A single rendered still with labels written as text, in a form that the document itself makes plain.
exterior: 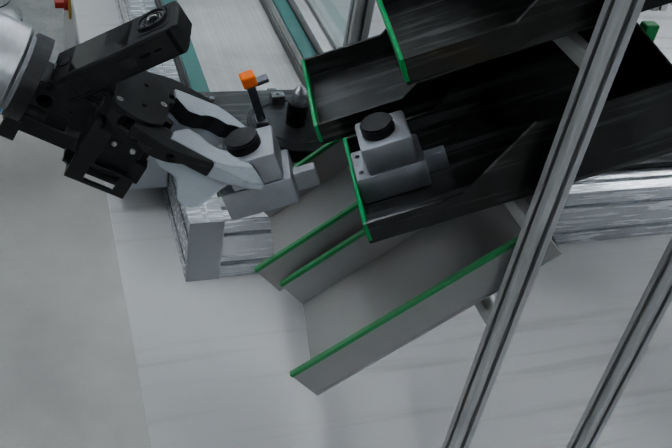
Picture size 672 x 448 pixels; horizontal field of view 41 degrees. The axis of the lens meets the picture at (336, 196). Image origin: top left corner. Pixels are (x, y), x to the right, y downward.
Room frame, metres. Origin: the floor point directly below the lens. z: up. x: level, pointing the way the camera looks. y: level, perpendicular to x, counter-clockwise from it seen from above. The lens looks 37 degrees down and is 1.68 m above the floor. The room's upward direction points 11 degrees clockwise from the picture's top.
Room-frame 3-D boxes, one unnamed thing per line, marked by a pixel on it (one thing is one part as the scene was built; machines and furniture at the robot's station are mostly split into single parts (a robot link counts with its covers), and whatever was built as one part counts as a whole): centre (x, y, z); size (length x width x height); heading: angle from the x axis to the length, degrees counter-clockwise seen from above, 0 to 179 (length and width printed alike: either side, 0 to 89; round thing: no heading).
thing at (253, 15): (1.36, 0.18, 0.91); 0.84 x 0.28 x 0.10; 24
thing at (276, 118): (1.07, 0.08, 0.98); 0.14 x 0.14 x 0.02
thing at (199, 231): (1.26, 0.33, 0.91); 0.89 x 0.06 x 0.11; 24
